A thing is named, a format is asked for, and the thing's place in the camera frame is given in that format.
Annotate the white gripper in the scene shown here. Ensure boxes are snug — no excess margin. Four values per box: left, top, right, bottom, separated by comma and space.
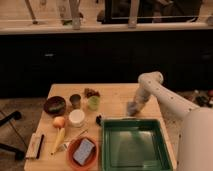
134, 87, 151, 114

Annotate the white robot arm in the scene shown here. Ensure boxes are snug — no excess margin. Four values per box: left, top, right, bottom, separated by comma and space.
134, 71, 213, 171

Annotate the light green plastic cup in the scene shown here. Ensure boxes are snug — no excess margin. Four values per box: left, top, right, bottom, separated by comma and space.
88, 96, 100, 111

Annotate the grey metal cup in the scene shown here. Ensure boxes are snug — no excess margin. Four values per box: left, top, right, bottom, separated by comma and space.
69, 94, 81, 109

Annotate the white paper cup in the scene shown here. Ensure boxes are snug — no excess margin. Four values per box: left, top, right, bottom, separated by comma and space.
68, 109, 85, 127

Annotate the green plastic tray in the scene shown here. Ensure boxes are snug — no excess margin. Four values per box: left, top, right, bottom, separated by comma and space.
101, 119, 173, 171

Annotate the small black object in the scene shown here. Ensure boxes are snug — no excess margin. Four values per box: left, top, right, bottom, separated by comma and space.
96, 115, 102, 126

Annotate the brown grape bunch toy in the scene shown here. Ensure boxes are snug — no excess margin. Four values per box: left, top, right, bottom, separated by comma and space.
84, 88, 100, 98

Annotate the blue sponge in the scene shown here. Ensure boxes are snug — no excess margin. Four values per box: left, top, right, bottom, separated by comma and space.
73, 138, 95, 165

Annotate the orange plastic bowl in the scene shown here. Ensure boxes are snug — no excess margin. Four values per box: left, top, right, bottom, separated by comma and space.
66, 137, 99, 171

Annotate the orange round fruit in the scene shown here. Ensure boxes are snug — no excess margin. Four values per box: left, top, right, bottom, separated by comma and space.
53, 116, 65, 129

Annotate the yellow banana toy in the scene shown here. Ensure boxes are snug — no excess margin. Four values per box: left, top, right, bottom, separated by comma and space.
51, 128, 65, 154

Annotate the metal fork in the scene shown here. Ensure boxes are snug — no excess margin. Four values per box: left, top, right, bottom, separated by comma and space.
63, 129, 88, 150

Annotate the dark brown bowl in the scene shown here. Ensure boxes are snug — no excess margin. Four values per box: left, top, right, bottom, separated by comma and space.
43, 96, 66, 116

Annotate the wooden block brush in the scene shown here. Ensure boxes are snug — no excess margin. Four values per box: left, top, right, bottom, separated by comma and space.
26, 133, 44, 159

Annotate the black chair base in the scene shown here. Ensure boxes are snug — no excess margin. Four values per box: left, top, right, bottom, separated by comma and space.
0, 110, 27, 161

